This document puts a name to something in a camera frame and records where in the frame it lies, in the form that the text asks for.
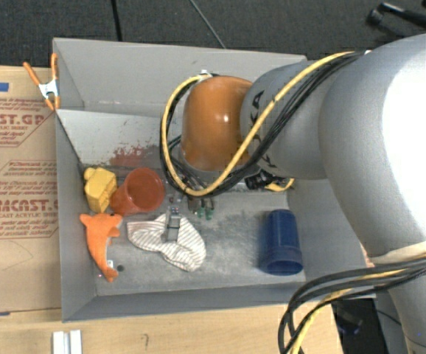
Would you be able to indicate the orange plush fish toy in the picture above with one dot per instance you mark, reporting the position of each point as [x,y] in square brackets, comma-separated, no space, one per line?
[100,240]

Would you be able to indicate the grey metal bin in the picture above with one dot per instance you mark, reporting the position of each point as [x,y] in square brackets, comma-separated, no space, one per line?
[235,234]

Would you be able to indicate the white striped cloth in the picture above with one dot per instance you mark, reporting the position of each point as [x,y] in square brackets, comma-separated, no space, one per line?
[187,251]

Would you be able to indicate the dark blue plastic cup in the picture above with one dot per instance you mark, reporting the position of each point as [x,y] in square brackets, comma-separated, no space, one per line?
[280,242]

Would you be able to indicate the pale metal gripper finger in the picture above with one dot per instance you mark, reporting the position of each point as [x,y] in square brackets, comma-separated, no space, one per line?
[172,234]
[175,209]

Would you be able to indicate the yellow toy block figure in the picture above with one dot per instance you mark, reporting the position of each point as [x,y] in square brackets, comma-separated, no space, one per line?
[99,188]

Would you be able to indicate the orange plastic cup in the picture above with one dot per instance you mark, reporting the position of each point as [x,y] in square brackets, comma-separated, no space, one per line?
[139,192]

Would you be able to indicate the brown cardboard board red print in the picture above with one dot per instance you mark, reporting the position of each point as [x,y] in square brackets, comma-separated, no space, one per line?
[17,256]

